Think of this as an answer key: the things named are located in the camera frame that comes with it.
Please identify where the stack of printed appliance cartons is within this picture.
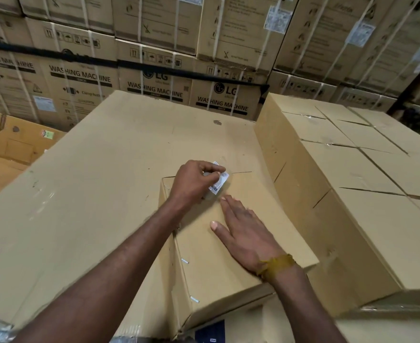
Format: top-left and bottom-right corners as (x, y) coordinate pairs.
(0, 0), (420, 132)

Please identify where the group of plain taped boxes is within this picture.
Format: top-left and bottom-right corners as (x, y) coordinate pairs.
(254, 92), (420, 318)

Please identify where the person's left hand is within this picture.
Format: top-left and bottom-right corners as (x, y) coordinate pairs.
(168, 159), (229, 213)

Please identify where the dark blue label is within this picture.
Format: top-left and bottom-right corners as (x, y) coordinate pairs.
(194, 319), (226, 343)

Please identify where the small stapled cardboard box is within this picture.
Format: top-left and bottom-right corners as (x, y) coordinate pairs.
(158, 171), (320, 333)

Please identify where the open cardboard box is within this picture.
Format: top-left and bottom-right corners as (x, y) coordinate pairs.
(0, 107), (68, 201)

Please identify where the person's left forearm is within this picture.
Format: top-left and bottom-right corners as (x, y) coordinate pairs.
(11, 198), (193, 343)

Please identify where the white printed label sticker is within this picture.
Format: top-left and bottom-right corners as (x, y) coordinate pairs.
(208, 161), (231, 195)

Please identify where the person's right forearm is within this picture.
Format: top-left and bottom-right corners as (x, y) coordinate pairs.
(266, 263), (349, 343)

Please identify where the black strap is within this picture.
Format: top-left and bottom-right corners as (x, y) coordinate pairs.
(0, 38), (270, 88)

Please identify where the yellow thread wristband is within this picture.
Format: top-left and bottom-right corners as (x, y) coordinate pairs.
(257, 254), (298, 283)

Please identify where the person's right hand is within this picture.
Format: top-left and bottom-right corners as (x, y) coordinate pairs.
(210, 195), (297, 282)

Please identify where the large flat cardboard carton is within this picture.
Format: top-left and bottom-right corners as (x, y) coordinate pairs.
(0, 90), (360, 343)

